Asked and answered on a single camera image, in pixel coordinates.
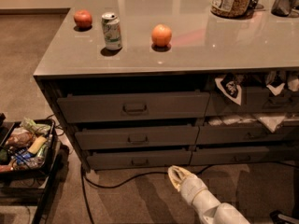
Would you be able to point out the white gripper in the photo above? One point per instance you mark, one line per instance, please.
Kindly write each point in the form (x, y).
(193, 186)

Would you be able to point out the grey drawer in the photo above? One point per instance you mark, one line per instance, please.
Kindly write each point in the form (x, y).
(232, 134)
(133, 106)
(253, 100)
(236, 155)
(161, 136)
(139, 159)

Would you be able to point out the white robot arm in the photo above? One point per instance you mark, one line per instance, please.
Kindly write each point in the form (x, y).
(216, 212)

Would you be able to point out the white napkin in drawer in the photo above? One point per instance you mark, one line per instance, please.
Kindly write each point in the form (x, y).
(270, 121)

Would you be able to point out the grey counter cabinet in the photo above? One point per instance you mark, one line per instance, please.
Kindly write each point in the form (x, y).
(203, 46)

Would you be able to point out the black white snack bag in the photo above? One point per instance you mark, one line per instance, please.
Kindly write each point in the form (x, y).
(228, 85)

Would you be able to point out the orange fruit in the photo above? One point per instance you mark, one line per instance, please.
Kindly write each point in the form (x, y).
(161, 35)

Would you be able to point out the black tray of snacks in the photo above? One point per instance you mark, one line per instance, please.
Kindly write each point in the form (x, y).
(26, 148)

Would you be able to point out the green white soda can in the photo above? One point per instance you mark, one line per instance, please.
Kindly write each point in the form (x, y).
(111, 28)

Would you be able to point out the large snack jar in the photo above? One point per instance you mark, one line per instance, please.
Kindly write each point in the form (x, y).
(229, 8)

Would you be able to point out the red apple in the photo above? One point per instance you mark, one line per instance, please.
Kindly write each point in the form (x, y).
(83, 19)

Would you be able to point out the dark glass container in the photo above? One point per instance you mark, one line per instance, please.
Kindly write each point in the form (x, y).
(285, 8)

